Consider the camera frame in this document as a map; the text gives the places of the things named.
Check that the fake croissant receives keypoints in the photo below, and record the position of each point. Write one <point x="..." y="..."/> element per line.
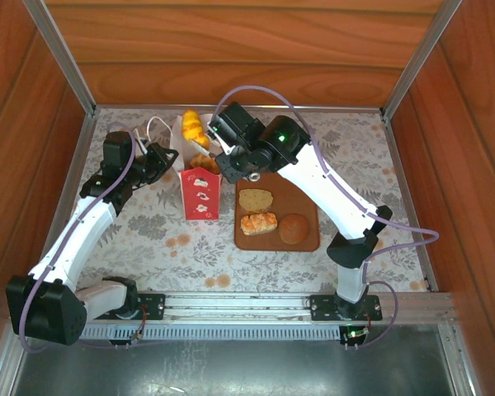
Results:
<point x="204" y="163"/>

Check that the yellow striped fake bread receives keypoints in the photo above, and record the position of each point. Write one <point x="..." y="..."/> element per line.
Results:
<point x="191" y="125"/>

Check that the white red printed paper bag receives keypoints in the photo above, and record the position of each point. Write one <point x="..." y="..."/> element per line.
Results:
<point x="200" y="202"/>

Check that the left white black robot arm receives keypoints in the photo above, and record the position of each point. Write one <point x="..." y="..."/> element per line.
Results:
<point x="78" y="243"/>

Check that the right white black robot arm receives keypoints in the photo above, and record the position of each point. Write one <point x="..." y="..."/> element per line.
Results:
<point x="334" y="194"/>

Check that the fake seeded bread slice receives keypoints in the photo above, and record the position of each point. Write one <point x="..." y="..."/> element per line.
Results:
<point x="253" y="200"/>

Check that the fake bacon topped bread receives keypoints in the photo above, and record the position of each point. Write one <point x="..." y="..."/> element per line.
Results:
<point x="257" y="223"/>

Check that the round brown fake bun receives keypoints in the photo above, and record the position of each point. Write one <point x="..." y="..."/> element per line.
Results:
<point x="293" y="227"/>

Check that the brown wooden tray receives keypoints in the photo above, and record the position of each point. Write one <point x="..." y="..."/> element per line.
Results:
<point x="255" y="243"/>

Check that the floral tablecloth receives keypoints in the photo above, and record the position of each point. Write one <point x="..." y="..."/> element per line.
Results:
<point x="169" y="255"/>

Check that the aluminium table edge strip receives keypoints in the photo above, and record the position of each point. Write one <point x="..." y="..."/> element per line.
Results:
<point x="334" y="109"/>

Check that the small controller board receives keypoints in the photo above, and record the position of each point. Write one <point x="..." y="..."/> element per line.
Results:
<point x="137" y="336"/>
<point x="354" y="334"/>

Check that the grey metal sheet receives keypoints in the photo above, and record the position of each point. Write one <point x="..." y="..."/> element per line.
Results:
<point x="231" y="371"/>

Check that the aluminium side rail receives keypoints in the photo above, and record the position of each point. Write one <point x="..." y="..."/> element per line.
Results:
<point x="408" y="202"/>
<point x="75" y="165"/>

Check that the aluminium frame post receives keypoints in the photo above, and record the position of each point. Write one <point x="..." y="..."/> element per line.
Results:
<point x="428" y="41"/>
<point x="66" y="62"/>

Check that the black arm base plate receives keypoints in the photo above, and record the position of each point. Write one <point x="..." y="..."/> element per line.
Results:
<point x="319" y="307"/>
<point x="152" y="305"/>

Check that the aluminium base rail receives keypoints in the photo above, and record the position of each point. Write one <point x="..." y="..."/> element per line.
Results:
<point x="235" y="305"/>

